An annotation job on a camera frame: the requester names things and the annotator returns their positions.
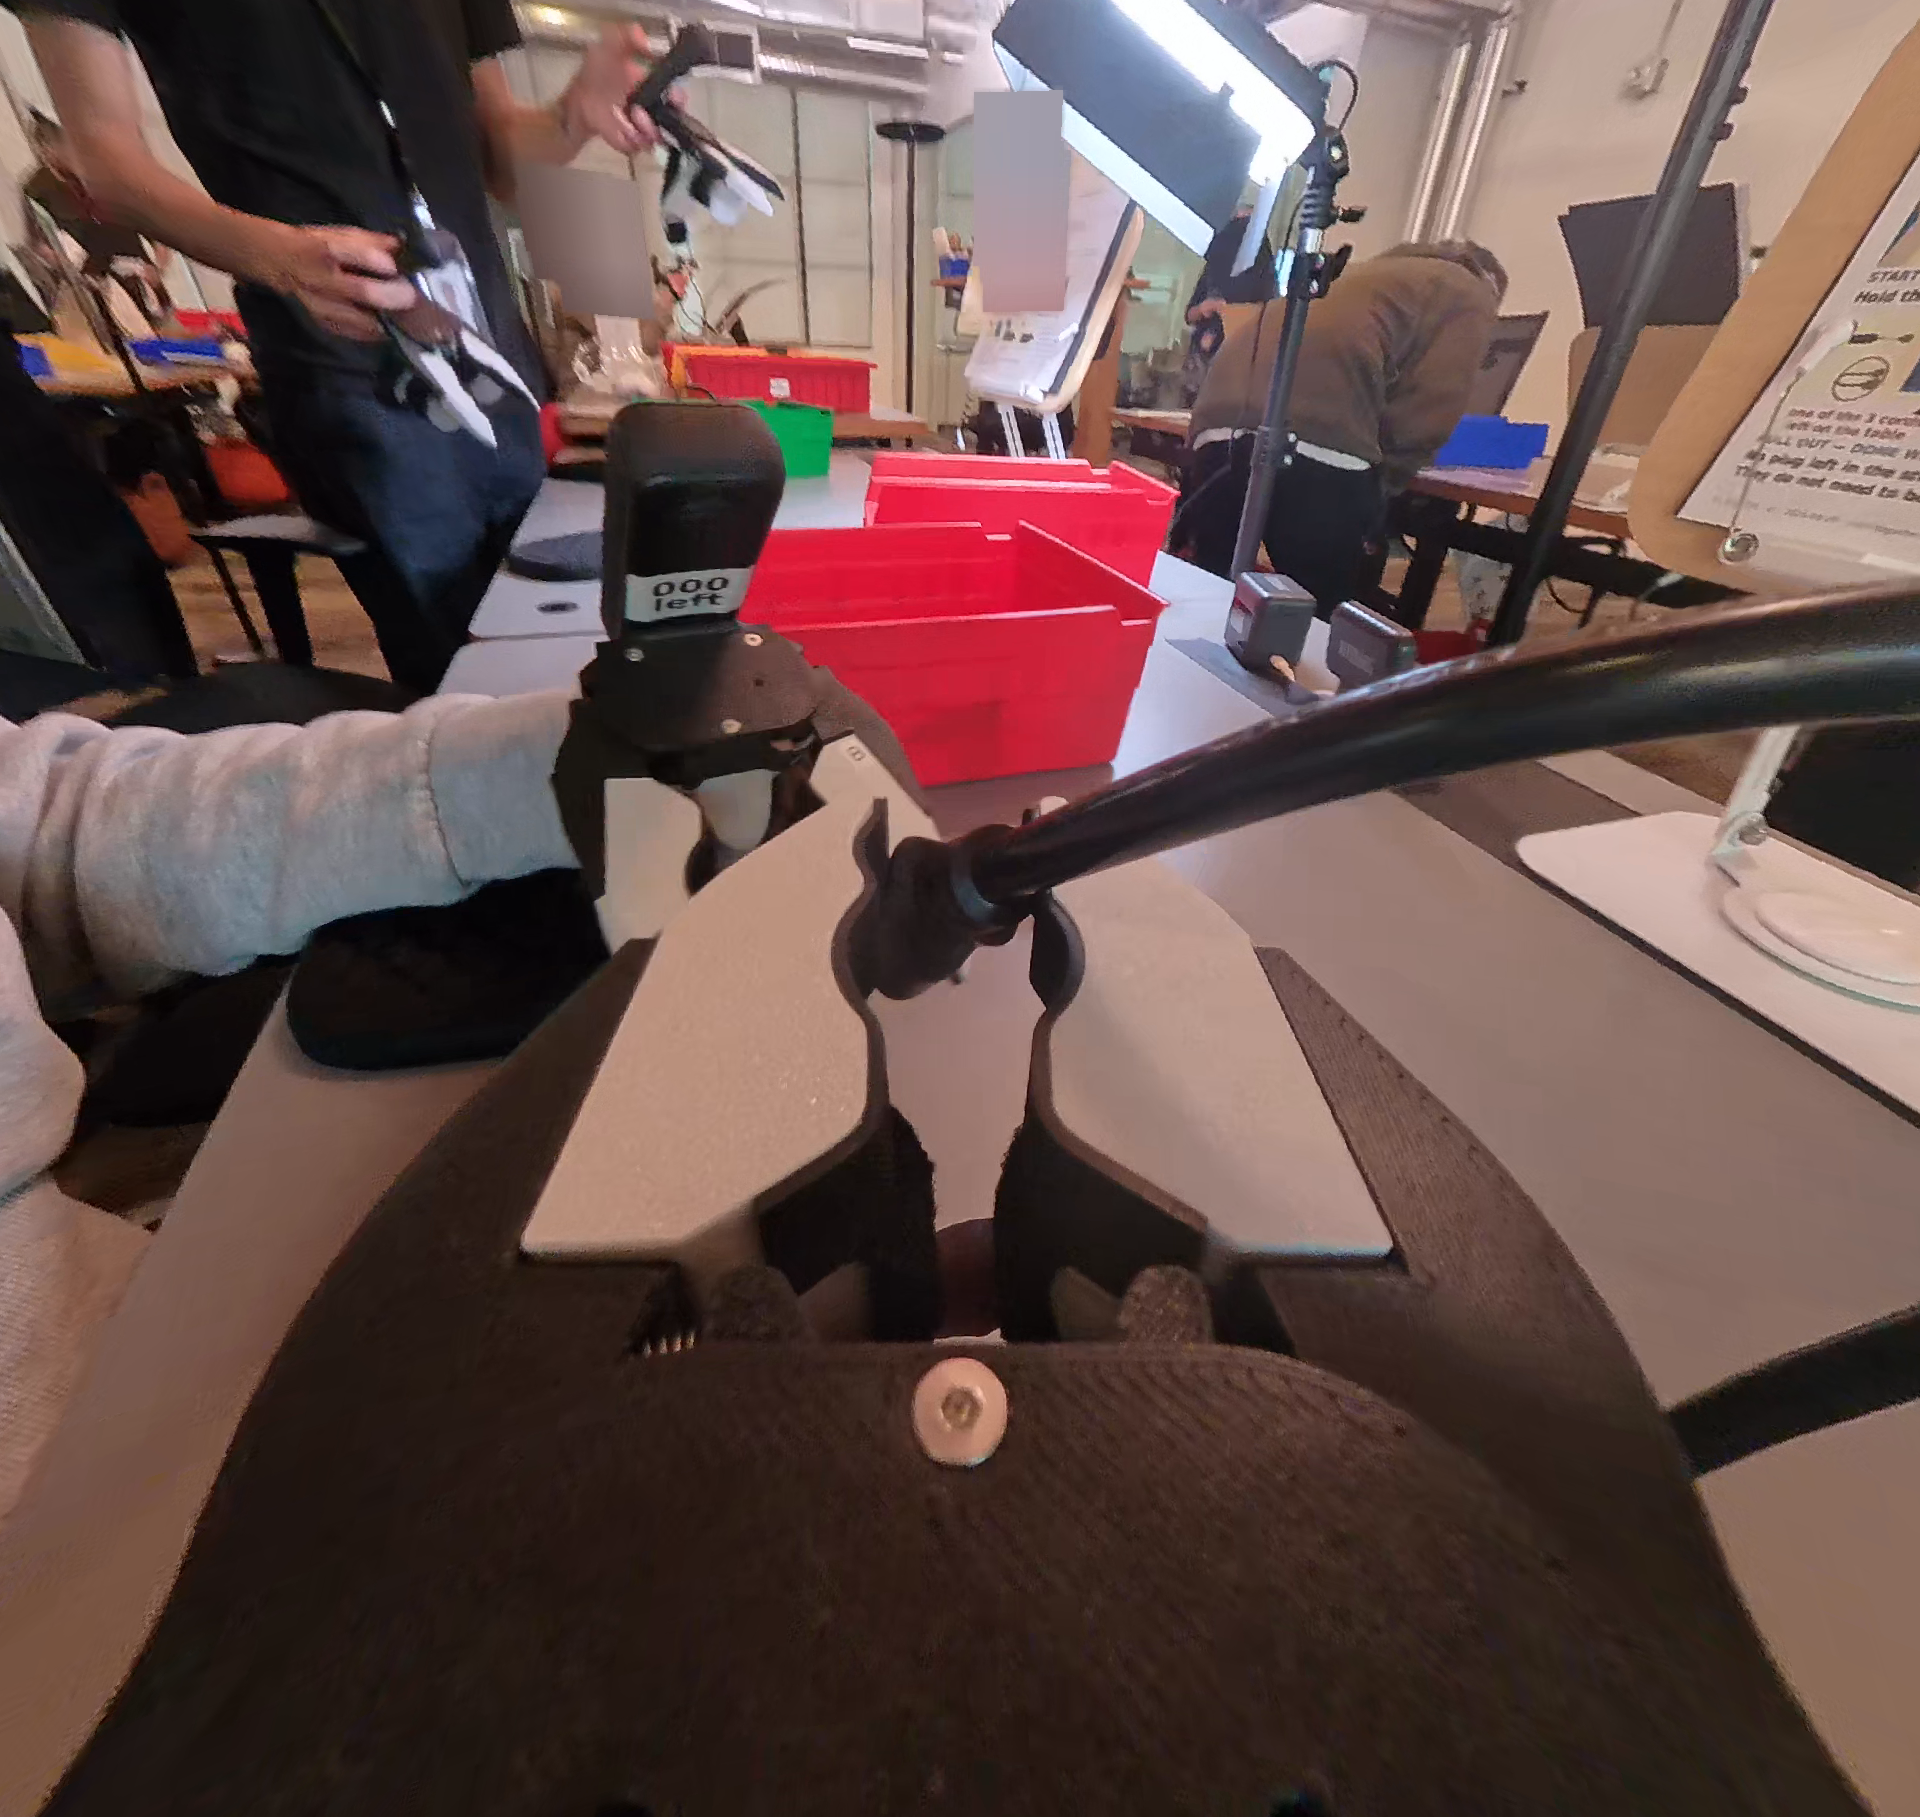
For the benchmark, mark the cardboard box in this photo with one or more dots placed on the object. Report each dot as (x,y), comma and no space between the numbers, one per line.
(1665,393)

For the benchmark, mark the white board stand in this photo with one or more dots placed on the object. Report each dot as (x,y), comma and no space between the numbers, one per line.
(1620,858)

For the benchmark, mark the black power plug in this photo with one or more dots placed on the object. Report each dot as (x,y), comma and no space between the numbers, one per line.
(914,932)

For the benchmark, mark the black metal pole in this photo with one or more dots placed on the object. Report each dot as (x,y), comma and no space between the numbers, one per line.
(1650,272)

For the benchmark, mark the nested red plastic bins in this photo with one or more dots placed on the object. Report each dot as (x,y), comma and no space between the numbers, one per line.
(1020,491)

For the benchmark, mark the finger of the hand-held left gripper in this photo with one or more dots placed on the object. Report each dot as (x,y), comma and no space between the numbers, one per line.
(871,782)
(652,858)

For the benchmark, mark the black stool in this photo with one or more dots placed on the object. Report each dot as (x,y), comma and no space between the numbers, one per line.
(279,535)

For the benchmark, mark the blue plastic bin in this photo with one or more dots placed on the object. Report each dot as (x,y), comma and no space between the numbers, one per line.
(1494,441)

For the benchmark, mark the yellow plastic bin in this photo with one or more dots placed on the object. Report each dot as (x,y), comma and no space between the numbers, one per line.
(63,359)

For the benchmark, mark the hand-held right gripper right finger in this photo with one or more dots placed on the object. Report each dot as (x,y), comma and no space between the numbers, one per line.
(1200,1081)

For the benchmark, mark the black flag panel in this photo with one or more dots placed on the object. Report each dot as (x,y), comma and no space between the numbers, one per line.
(1709,244)

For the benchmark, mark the red plastic bin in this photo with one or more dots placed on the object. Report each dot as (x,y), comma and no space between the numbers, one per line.
(959,676)

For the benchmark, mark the studio light panel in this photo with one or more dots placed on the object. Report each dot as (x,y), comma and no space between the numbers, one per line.
(1170,31)

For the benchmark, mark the long low red bin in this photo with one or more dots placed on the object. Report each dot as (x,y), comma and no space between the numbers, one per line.
(780,381)

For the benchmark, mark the person's left forearm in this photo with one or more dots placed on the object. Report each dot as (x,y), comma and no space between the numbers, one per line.
(225,828)

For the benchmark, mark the black light stand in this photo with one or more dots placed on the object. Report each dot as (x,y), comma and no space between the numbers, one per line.
(1290,348)

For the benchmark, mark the person's zip jacket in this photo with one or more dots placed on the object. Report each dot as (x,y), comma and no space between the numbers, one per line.
(45,1248)

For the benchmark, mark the small green bin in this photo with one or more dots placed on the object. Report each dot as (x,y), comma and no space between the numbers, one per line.
(794,446)

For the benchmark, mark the white instruction board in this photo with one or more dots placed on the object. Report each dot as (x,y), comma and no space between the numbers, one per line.
(1029,363)
(1830,393)

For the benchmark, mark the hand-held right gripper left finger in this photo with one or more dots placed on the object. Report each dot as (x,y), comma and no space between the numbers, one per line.
(706,1069)

